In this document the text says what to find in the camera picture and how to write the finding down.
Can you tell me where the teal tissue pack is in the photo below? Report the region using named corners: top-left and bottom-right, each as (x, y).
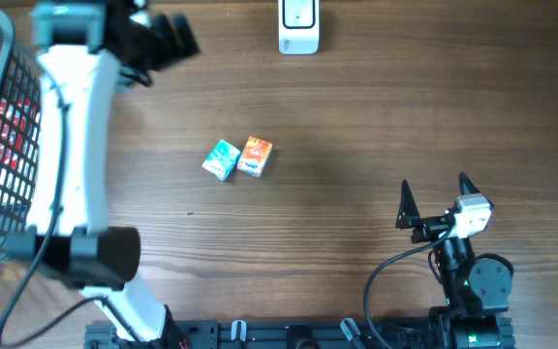
top-left (202, 140), bottom-right (241, 181)

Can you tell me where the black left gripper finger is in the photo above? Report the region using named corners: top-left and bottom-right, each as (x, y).
top-left (150, 15), bottom-right (181, 66)
top-left (171, 13), bottom-right (201, 56)

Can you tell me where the orange tissue pack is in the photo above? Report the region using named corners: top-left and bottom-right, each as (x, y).
top-left (236, 137), bottom-right (273, 177)

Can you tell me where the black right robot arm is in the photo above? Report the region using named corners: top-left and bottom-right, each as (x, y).
top-left (395, 173), bottom-right (515, 349)

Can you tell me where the white barcode scanner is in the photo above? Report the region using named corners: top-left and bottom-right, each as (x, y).
top-left (277, 0), bottom-right (320, 55)

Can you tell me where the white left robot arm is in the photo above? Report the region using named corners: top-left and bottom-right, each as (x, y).
top-left (7, 1), bottom-right (199, 348)

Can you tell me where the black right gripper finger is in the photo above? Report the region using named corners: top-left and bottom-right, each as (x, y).
top-left (458, 172), bottom-right (481, 196)
top-left (395, 179), bottom-right (420, 230)

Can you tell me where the red snack packet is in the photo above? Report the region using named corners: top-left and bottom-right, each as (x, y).
top-left (0, 96), bottom-right (43, 214)

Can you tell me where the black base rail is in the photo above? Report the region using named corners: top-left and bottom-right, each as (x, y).
top-left (83, 317), bottom-right (516, 349)

